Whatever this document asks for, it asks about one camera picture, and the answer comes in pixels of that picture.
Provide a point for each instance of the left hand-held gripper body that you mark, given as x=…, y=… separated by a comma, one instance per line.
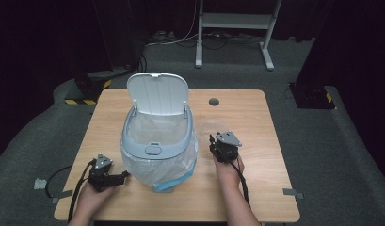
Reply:
x=100, y=177

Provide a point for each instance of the white metal stand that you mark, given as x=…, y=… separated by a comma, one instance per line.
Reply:
x=234, y=20

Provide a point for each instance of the person's right hand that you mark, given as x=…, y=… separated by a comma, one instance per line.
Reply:
x=229, y=175

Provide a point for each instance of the striped black stand base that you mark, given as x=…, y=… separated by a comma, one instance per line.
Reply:
x=86, y=91

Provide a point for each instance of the crumpled white paper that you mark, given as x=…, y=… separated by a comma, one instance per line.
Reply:
x=40, y=184

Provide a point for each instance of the grey tape piece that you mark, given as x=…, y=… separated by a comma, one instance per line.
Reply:
x=61, y=196
x=293, y=192

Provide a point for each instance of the clear plastic trash bag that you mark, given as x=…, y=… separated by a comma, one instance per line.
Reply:
x=155, y=169

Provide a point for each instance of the clear plastic cup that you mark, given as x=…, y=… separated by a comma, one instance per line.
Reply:
x=208, y=127

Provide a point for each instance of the lidded plastic trash can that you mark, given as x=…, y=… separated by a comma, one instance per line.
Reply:
x=157, y=94

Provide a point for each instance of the person's left hand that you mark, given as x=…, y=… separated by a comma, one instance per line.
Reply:
x=93, y=201

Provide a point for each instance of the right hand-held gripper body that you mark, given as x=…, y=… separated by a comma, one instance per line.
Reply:
x=226, y=150

